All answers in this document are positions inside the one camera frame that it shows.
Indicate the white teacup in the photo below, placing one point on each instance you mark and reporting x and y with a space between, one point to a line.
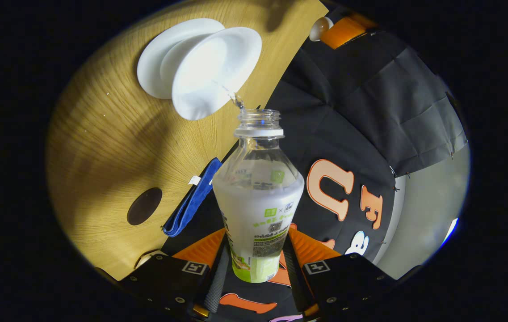
218 71

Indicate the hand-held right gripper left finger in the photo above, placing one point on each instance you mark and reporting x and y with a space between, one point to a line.
216 286

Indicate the clear plastic water bottle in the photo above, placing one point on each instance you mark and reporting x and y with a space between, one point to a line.
258 201

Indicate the dark brown round coaster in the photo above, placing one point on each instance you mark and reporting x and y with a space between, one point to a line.
144 205

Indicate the white saucer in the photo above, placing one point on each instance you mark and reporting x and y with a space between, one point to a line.
155 58

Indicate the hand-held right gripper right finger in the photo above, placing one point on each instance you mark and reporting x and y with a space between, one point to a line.
296 281

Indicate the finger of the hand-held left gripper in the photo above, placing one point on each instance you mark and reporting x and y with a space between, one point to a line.
361 20
343 33

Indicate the blue folded towel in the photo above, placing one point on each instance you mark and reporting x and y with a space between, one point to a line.
193 201

